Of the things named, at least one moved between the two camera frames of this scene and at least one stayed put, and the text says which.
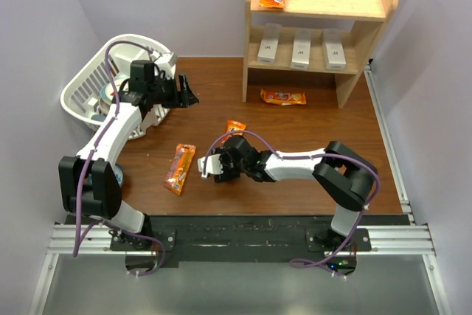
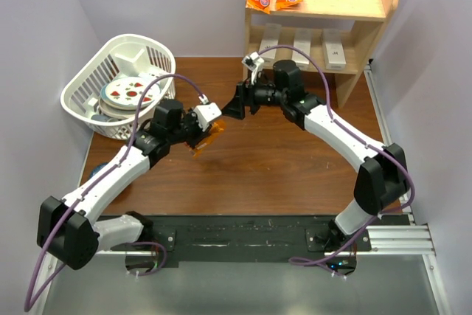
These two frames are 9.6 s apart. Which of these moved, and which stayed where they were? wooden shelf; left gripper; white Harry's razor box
Moved: left gripper
Stayed: wooden shelf; white Harry's razor box
